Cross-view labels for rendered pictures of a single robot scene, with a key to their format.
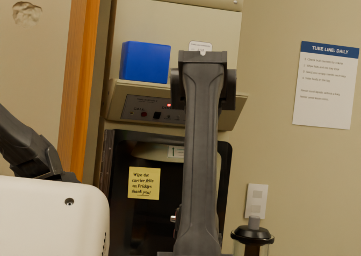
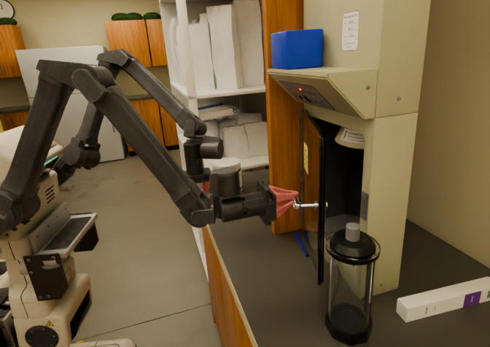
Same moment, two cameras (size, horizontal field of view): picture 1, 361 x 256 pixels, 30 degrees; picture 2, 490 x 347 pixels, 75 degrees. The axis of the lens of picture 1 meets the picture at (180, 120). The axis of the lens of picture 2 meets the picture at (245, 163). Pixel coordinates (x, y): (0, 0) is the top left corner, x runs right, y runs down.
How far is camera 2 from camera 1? 161 cm
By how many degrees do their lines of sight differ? 87
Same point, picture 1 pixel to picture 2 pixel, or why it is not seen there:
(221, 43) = (367, 7)
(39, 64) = not seen: hidden behind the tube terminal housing
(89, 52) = (266, 49)
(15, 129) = (171, 108)
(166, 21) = not seen: outside the picture
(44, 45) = not seen: hidden behind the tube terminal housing
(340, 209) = not seen: outside the picture
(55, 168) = (186, 132)
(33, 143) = (178, 117)
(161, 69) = (284, 55)
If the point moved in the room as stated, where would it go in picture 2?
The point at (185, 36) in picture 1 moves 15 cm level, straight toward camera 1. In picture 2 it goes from (339, 10) to (273, 14)
